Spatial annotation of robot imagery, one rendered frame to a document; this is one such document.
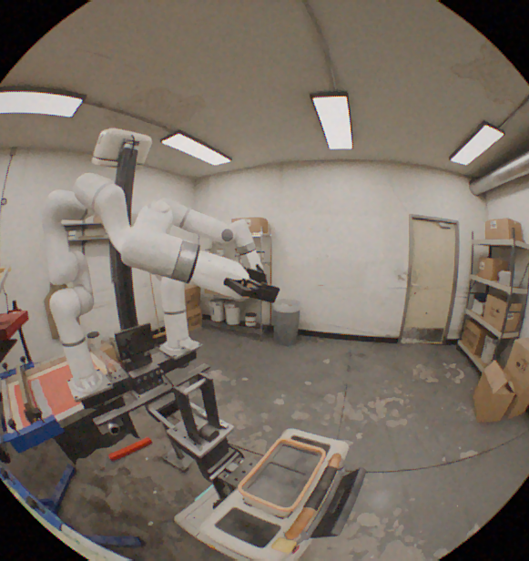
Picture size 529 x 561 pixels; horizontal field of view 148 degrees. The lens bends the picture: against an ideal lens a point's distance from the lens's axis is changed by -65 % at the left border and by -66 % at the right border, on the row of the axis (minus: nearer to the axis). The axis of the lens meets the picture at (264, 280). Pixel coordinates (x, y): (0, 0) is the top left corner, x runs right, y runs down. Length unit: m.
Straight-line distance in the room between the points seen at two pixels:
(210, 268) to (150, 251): 0.11
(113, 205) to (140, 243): 0.18
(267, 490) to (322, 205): 3.51
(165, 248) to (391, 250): 3.40
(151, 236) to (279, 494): 0.61
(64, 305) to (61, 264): 0.11
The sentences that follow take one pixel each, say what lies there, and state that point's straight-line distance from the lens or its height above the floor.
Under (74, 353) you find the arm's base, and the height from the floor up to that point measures 1.27.
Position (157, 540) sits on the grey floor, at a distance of 1.66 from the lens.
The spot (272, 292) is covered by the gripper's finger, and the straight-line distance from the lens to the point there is 0.40.
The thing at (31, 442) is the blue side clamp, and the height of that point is 0.96.
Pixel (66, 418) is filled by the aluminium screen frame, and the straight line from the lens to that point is 0.96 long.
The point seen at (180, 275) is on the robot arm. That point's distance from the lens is 0.38.
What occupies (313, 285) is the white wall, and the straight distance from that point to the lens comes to 3.61.
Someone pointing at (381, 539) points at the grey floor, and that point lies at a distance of 1.69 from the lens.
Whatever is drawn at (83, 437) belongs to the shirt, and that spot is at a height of 0.79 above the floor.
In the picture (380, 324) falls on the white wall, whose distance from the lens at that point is 3.76.
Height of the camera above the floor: 1.54
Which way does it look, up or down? 9 degrees down
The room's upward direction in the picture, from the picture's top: straight up
